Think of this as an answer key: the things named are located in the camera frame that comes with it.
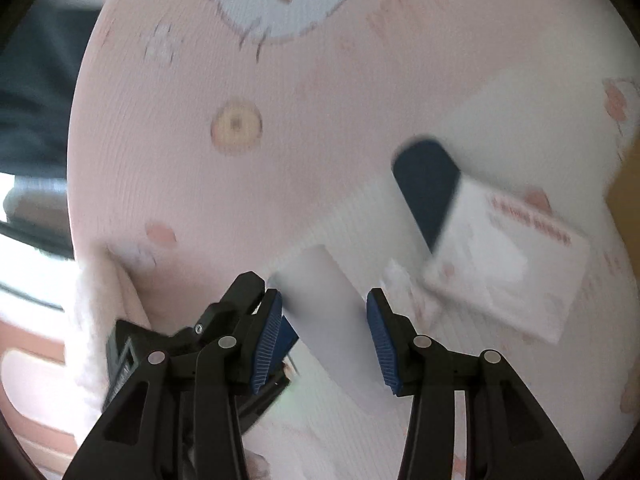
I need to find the dark teal cloth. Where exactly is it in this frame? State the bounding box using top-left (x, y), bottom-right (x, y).
top-left (0, 0), bottom-right (108, 181)

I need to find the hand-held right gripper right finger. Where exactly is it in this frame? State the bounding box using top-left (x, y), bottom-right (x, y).
top-left (366, 287), bottom-right (586, 480)

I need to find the pink printed blanket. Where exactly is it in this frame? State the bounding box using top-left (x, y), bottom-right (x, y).
top-left (65, 0), bottom-right (640, 480)

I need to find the dark blue oval case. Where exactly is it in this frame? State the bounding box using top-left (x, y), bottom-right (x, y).
top-left (391, 135), bottom-right (462, 256)

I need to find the white envelope with red print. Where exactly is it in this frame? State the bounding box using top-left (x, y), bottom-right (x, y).
top-left (420, 177), bottom-right (592, 346)

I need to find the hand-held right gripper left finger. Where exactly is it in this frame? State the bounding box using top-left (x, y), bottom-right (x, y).
top-left (62, 289), bottom-right (284, 480)

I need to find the white cardboard tube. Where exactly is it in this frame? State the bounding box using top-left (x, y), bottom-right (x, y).
top-left (267, 244), bottom-right (396, 411)

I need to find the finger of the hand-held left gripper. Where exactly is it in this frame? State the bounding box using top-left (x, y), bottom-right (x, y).
top-left (238, 312), bottom-right (301, 433)
top-left (192, 271), bottom-right (267, 342)

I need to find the brown cardboard box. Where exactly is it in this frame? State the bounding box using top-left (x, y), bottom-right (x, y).
top-left (602, 135), bottom-right (640, 231)

